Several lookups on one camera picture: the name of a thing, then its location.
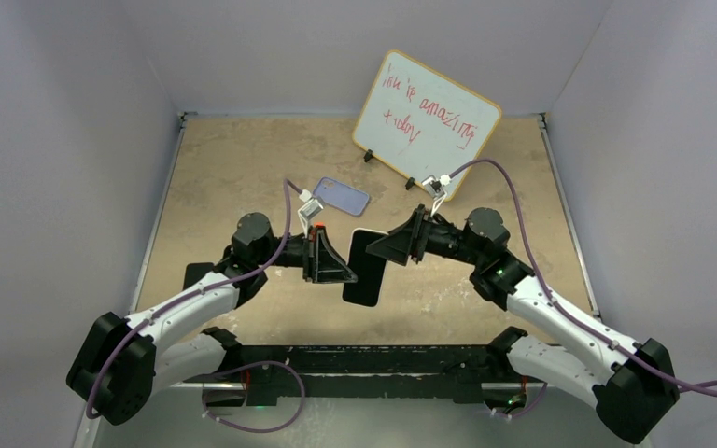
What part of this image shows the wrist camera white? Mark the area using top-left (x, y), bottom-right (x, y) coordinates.
top-left (297, 189), bottom-right (324, 234)
top-left (421, 175), bottom-right (452, 217)

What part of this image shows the black phone on table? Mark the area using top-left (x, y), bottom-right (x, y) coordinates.
top-left (183, 262), bottom-right (214, 289)

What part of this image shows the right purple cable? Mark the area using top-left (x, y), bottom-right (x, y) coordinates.
top-left (447, 159), bottom-right (717, 422)

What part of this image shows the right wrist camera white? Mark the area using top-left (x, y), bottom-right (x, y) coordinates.
top-left (421, 175), bottom-right (452, 217)

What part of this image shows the purple phone case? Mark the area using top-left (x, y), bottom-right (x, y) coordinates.
top-left (313, 176), bottom-right (370, 217)

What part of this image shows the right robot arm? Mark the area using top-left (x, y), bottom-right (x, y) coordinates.
top-left (366, 205), bottom-right (679, 444)

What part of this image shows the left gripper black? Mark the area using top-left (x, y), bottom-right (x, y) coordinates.
top-left (256, 226), bottom-right (357, 284)

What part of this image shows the black orange marker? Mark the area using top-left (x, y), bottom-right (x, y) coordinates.
top-left (310, 224), bottom-right (325, 239)

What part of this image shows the black phone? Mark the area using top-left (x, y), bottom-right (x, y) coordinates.
top-left (342, 228), bottom-right (387, 308)
top-left (183, 262), bottom-right (214, 289)

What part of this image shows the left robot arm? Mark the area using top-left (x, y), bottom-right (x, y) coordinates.
top-left (66, 213), bottom-right (358, 425)

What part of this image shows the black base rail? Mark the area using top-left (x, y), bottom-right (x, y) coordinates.
top-left (178, 343), bottom-right (548, 410)

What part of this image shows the whiteboard with red writing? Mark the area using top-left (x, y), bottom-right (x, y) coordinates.
top-left (352, 49), bottom-right (502, 201)

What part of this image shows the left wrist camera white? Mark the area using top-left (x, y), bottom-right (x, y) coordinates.
top-left (297, 189), bottom-right (324, 234)

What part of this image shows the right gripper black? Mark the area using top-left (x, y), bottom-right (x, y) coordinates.
top-left (368, 205), bottom-right (484, 266)

